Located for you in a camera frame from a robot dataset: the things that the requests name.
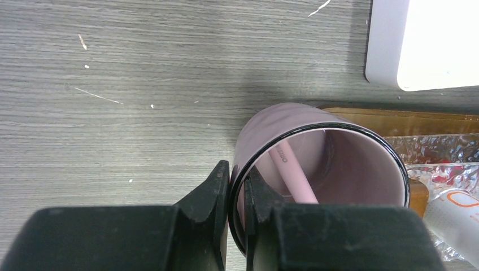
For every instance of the orange cap toothpaste tube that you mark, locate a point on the orange cap toothpaste tube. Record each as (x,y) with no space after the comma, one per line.
(452,218)

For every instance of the purple mug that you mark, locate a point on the purple mug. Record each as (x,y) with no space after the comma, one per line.
(344,162)

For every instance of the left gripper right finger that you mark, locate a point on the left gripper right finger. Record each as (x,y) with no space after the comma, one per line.
(288,236)

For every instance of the white plastic tray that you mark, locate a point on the white plastic tray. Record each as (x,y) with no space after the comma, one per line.
(423,45)

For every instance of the clear glass holder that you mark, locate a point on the clear glass holder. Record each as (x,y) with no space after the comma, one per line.
(441,162)

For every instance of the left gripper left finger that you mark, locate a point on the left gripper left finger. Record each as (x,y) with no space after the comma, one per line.
(188,235)

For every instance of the pink toothbrush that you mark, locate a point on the pink toothbrush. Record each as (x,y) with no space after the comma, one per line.
(292,173)

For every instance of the oval wooden tray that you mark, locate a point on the oval wooden tray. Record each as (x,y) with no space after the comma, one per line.
(391,123)

